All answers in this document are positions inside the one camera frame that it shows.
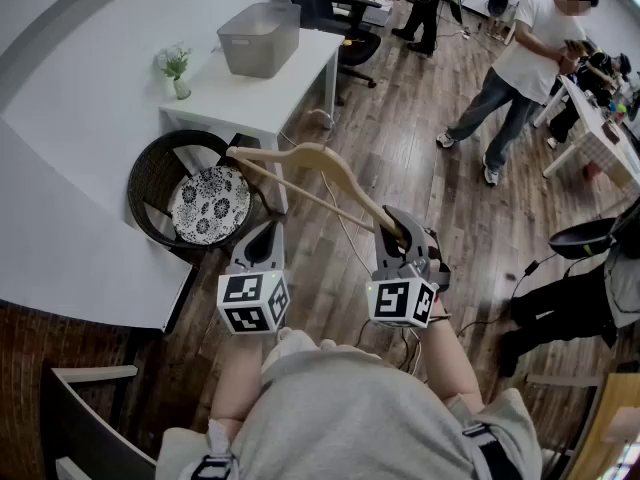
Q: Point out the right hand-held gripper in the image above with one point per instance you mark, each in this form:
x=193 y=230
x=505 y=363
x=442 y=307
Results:
x=395 y=298

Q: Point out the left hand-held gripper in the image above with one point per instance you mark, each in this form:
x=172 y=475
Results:
x=240 y=290

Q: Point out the wooden clothes hanger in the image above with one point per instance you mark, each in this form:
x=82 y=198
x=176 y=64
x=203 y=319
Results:
x=325 y=160

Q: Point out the grey plastic storage bin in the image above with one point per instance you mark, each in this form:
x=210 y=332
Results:
x=260 y=43

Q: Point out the person's left forearm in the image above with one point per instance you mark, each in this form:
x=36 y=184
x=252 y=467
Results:
x=237 y=378

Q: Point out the person's right forearm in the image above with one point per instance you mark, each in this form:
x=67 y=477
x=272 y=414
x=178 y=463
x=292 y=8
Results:
x=450 y=363

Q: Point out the white cardboard box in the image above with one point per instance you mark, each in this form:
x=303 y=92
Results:
x=375 y=14

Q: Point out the person's light trouser leg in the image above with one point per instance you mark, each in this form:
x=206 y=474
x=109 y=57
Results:
x=295 y=340

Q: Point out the black round laundry basket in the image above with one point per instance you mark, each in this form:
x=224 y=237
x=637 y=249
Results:
x=150 y=178

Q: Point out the person's grey sweatshirt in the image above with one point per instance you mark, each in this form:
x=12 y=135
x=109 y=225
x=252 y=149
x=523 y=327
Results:
x=350 y=418

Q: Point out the black pan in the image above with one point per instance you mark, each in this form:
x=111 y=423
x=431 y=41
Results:
x=580 y=240

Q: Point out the glass vase with white flowers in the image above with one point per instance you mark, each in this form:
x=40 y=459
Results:
x=176 y=68

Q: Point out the black office chair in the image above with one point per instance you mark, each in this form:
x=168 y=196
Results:
x=320 y=3

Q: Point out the light wooden board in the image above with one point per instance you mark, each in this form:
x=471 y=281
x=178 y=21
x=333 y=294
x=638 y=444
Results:
x=610 y=428

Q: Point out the dark chair with white frame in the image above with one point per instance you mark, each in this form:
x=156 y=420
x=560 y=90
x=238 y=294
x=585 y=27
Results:
x=85 y=418

